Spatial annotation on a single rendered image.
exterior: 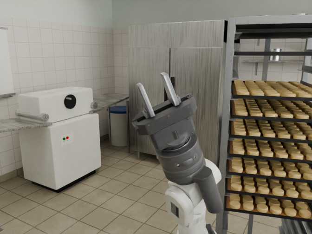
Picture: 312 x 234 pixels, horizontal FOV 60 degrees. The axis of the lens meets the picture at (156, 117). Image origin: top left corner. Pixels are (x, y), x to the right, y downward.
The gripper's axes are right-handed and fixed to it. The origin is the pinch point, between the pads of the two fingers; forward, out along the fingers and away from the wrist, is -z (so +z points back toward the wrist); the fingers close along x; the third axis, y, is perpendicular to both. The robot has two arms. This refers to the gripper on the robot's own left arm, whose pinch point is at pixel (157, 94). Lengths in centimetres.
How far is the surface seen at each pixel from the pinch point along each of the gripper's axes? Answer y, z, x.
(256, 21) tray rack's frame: -51, 10, 56
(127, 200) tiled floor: -211, 189, -39
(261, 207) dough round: -39, 90, 35
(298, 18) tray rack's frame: -43, 13, 69
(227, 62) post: -54, 22, 42
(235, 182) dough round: -51, 80, 30
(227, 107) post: -51, 39, 36
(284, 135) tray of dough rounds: -41, 59, 54
